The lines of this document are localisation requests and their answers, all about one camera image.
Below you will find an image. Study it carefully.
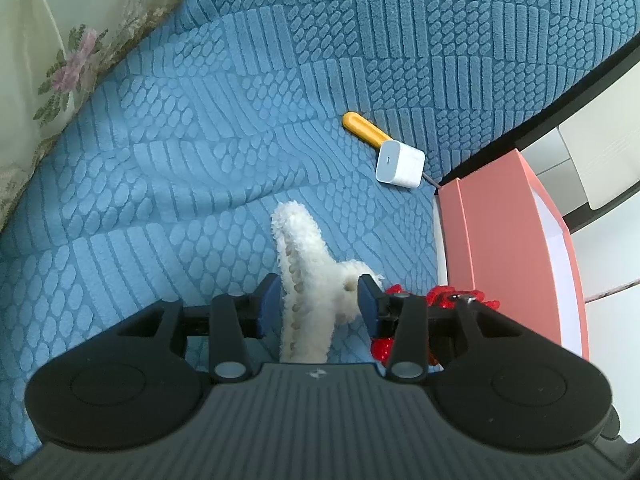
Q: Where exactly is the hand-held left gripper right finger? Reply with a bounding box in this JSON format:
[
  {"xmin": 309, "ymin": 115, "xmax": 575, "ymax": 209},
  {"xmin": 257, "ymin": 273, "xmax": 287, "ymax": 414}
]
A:
[{"xmin": 356, "ymin": 274, "xmax": 526, "ymax": 382}]

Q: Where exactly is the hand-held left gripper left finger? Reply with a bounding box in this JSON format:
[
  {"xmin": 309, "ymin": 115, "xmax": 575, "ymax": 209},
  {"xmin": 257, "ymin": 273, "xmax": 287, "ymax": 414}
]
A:
[{"xmin": 112, "ymin": 274, "xmax": 284, "ymax": 385}]

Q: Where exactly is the white fluffy plush toy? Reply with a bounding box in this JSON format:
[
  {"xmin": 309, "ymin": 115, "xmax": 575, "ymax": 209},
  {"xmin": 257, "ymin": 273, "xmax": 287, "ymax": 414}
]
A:
[{"xmin": 270, "ymin": 201, "xmax": 386, "ymax": 363}]

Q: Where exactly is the pink cardboard box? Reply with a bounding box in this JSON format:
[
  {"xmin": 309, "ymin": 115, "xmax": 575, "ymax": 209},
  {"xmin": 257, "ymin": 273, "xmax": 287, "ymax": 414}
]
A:
[{"xmin": 437, "ymin": 149, "xmax": 590, "ymax": 361}]

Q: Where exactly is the red beaded hair accessory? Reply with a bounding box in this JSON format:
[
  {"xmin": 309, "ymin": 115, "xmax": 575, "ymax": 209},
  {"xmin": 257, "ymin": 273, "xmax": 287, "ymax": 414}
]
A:
[{"xmin": 370, "ymin": 284, "xmax": 501, "ymax": 366}]

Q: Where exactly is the white charger block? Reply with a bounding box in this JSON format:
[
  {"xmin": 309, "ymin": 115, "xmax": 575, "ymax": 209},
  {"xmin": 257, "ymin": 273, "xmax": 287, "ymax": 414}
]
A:
[{"xmin": 375, "ymin": 141, "xmax": 426, "ymax": 191}]

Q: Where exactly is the blue textured chair cover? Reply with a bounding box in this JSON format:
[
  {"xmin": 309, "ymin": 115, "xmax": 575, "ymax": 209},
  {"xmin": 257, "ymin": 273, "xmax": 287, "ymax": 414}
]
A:
[{"xmin": 0, "ymin": 0, "xmax": 640, "ymax": 466}]

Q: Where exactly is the floral cream bedspread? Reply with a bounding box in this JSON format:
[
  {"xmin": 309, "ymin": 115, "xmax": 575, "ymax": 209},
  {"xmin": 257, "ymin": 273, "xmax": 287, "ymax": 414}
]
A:
[{"xmin": 0, "ymin": 0, "xmax": 201, "ymax": 233}]

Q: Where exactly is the yellow handled screwdriver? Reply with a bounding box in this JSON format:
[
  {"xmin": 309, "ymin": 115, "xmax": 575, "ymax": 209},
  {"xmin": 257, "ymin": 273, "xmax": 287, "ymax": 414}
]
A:
[{"xmin": 341, "ymin": 111, "xmax": 443, "ymax": 191}]

